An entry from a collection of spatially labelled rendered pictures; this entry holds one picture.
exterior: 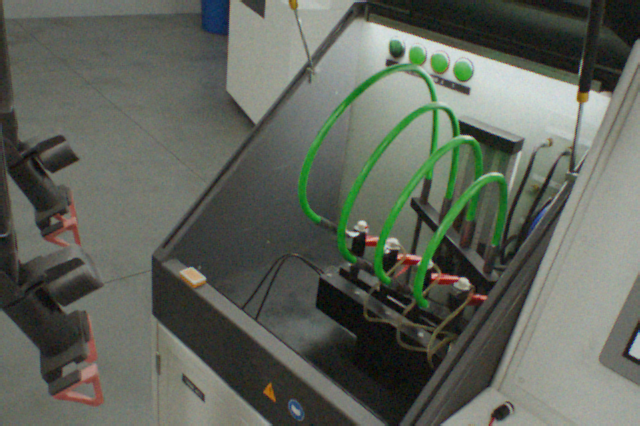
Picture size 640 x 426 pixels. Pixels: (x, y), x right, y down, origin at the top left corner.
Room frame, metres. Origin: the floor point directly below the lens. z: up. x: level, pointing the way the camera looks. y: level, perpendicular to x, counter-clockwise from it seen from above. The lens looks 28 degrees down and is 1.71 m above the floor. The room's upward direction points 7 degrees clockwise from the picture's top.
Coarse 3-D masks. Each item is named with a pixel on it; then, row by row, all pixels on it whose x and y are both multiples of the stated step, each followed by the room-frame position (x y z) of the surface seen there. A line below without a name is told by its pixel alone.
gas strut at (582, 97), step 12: (600, 0) 0.88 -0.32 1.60; (588, 12) 0.90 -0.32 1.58; (600, 12) 0.89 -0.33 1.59; (588, 24) 0.90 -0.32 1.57; (600, 24) 0.90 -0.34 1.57; (588, 36) 0.91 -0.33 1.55; (588, 48) 0.91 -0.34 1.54; (588, 60) 0.92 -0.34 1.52; (588, 72) 0.92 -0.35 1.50; (588, 84) 0.93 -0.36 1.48; (576, 96) 0.95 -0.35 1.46; (588, 96) 0.94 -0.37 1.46; (576, 132) 0.97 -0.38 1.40; (576, 144) 0.98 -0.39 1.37; (564, 180) 1.00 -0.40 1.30
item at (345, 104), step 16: (400, 64) 1.14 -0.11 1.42; (368, 80) 1.08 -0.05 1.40; (432, 80) 1.21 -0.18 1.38; (352, 96) 1.05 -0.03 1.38; (432, 96) 1.23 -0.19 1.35; (336, 112) 1.03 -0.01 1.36; (432, 128) 1.25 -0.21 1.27; (320, 144) 1.00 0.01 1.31; (432, 144) 1.25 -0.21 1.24; (304, 160) 0.99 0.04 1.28; (304, 176) 0.98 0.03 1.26; (432, 176) 1.26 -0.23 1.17; (304, 192) 0.98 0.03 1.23; (304, 208) 0.99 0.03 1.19
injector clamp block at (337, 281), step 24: (336, 288) 1.08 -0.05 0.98; (360, 288) 1.12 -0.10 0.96; (336, 312) 1.07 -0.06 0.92; (360, 312) 1.03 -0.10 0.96; (384, 312) 1.01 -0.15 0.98; (408, 312) 1.03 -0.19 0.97; (360, 336) 1.03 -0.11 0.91; (384, 336) 0.99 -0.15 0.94; (408, 336) 0.95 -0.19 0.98; (360, 360) 1.02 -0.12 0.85; (384, 360) 0.98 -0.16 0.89; (408, 360) 0.95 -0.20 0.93; (432, 360) 0.91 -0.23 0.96; (384, 384) 0.97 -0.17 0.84
